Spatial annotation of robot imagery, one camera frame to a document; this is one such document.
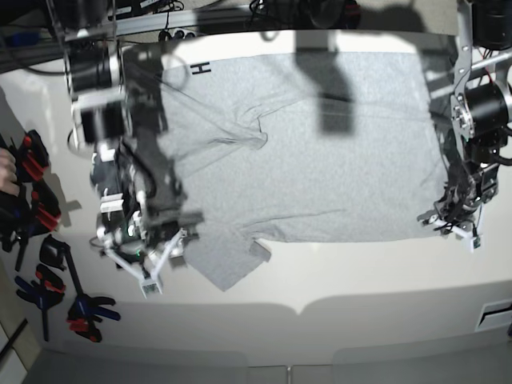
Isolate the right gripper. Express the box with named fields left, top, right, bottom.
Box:
left=98, top=215, right=192, bottom=282

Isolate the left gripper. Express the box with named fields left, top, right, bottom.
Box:
left=417, top=179, right=483, bottom=248

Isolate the grey T-shirt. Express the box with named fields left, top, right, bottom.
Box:
left=158, top=51, right=446, bottom=290

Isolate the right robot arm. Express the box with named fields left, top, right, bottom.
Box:
left=47, top=1, right=186, bottom=286

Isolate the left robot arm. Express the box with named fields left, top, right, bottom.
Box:
left=418, top=1, right=511, bottom=251

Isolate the person hand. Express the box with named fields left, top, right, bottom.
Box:
left=0, top=149, right=20, bottom=196

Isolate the long black bar clamp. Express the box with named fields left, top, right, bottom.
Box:
left=39, top=234, right=121, bottom=343

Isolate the white floor vent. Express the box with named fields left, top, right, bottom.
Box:
left=474, top=298, right=511, bottom=332

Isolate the lower left blue clamp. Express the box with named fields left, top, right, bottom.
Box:
left=14, top=263, right=66, bottom=342

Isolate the blue red clamp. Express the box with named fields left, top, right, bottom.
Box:
left=1, top=180, right=61, bottom=272
left=8, top=130, right=50, bottom=190

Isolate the black strip at corner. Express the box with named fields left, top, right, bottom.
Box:
left=0, top=318, right=28, bottom=362

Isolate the top blue red clamp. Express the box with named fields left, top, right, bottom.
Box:
left=8, top=130, right=50, bottom=190

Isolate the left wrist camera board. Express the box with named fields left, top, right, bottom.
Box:
left=468, top=235, right=482, bottom=253

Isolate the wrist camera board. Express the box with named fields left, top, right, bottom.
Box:
left=468, top=235, right=482, bottom=253
left=140, top=279, right=162, bottom=298

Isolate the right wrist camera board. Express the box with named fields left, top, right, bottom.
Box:
left=140, top=279, right=162, bottom=298

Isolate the aluminium rail frame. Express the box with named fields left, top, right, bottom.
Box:
left=11, top=5, right=250, bottom=66

